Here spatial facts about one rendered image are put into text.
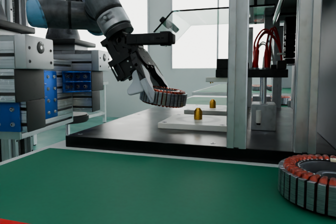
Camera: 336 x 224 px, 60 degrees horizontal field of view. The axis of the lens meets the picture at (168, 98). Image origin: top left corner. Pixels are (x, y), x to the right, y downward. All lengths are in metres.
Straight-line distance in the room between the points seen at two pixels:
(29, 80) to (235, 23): 0.63
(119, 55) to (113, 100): 5.40
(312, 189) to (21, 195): 0.31
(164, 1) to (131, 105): 2.12
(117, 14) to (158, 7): 5.11
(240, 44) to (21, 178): 0.37
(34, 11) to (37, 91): 0.24
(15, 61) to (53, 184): 0.52
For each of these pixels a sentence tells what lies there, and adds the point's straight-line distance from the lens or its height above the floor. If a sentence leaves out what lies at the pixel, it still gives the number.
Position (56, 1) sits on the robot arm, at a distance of 0.86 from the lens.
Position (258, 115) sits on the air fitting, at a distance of 0.63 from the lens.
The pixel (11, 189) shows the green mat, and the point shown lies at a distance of 0.41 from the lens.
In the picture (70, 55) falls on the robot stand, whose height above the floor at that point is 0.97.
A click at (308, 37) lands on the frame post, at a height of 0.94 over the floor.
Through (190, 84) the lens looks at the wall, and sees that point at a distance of 5.52.
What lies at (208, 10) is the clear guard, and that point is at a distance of 0.83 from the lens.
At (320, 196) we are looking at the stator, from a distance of 0.33.
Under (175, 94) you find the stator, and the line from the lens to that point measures 0.65.
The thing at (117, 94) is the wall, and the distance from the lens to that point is 6.04.
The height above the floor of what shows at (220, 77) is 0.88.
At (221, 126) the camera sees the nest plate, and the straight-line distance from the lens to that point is 0.61.
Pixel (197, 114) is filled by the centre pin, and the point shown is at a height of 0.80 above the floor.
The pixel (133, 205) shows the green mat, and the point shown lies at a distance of 0.33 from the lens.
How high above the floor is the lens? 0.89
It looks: 5 degrees down
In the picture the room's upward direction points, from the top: straight up
